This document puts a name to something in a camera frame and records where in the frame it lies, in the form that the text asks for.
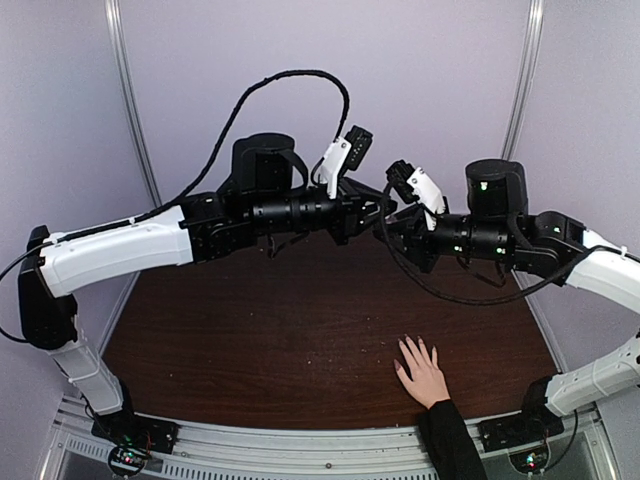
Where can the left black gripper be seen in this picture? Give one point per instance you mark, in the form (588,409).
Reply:
(352,210)

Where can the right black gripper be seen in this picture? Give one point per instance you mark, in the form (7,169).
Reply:
(413,229)

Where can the black sleeved forearm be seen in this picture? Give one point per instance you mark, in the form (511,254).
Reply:
(448,443)

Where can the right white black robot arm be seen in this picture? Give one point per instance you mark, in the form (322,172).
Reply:
(499,228)

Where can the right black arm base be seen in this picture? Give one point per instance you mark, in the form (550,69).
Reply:
(535,422)

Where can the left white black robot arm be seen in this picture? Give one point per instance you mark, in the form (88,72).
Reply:
(257,200)

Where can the person's bare hand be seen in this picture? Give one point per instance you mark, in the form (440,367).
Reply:
(422,377)

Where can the right green circuit board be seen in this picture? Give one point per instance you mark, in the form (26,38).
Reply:
(530,461)

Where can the green circuit board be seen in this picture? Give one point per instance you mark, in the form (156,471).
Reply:
(530,461)
(126,461)

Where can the left green circuit board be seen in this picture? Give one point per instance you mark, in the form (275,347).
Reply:
(126,461)

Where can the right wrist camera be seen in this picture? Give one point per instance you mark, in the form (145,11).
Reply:
(414,186)

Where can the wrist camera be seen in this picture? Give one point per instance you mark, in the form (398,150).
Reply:
(343,154)
(414,186)

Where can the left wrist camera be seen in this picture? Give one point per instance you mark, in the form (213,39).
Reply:
(343,154)

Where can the right aluminium corner post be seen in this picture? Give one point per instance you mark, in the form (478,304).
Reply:
(525,78)

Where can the aluminium corner post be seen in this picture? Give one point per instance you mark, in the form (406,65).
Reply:
(118,41)
(525,78)

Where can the aluminium front rail frame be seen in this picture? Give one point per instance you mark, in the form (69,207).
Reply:
(208,451)

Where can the left aluminium corner post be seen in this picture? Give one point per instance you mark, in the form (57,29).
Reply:
(118,41)

